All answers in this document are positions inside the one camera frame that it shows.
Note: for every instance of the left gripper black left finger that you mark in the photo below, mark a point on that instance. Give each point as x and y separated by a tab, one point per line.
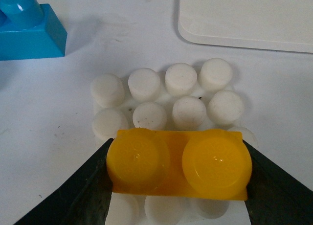
83	199

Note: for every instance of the yellow two-stud block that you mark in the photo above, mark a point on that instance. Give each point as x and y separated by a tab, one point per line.
212	164

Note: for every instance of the blue stud block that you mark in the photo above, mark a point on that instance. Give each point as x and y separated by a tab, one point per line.
30	30

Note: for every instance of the white desk lamp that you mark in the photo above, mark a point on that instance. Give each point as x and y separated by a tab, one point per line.
285	25

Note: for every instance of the white studded base plate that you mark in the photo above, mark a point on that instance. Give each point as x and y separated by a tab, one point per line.
116	106

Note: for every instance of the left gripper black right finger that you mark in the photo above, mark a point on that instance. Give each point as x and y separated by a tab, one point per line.
274	196

